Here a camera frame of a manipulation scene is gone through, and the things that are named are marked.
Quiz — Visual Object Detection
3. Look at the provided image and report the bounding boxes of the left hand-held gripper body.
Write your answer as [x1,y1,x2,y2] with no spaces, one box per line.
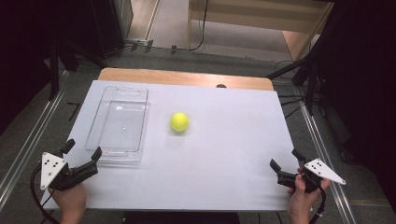
[39,151,99,192]

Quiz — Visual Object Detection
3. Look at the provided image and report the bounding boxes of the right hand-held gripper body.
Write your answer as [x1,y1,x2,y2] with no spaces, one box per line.
[276,158,347,194]

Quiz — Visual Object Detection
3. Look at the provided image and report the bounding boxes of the clear plastic tray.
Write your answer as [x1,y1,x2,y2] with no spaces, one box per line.
[84,86,149,163]

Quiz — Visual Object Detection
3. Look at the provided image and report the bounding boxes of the yellow tennis ball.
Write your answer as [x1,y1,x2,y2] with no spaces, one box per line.
[169,112,191,133]

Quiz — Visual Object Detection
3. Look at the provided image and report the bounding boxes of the person's right hand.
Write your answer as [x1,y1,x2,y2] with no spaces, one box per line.
[286,168,332,224]

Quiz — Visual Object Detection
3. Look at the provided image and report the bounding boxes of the person's left hand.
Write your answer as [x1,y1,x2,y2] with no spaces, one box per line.
[47,182,88,224]

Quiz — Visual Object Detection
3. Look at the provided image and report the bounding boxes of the black metal stand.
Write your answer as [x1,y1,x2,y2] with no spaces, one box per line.
[46,40,110,101]

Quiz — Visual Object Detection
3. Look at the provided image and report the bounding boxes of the white table cover sheet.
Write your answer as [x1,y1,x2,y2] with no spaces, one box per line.
[42,79,301,213]

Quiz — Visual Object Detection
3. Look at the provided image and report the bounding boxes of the black tripod stand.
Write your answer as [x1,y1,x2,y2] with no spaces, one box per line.
[265,31,331,116]

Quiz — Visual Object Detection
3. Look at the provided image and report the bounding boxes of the wooden table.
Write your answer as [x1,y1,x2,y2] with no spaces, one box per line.
[97,67,275,91]

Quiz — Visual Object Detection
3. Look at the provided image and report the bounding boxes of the light wooden cabinet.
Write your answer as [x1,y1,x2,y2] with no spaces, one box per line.
[186,0,334,63]

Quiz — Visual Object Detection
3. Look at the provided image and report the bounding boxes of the aluminium floor rail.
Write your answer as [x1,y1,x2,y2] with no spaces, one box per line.
[295,90,358,224]
[0,70,70,203]

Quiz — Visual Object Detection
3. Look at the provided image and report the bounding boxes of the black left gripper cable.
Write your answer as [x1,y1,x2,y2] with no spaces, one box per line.
[29,164,60,224]

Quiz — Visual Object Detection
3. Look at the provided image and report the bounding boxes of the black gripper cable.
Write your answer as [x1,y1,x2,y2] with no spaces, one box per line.
[308,186,327,224]
[29,164,60,224]

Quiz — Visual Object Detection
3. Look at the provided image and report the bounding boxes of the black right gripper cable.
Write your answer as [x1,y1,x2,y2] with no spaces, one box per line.
[308,186,327,224]

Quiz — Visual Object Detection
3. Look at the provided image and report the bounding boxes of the black floor cables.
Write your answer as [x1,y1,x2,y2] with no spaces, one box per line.
[274,59,307,119]

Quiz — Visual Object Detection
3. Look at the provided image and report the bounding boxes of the black hanging cable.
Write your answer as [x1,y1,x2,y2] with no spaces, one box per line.
[186,0,210,52]

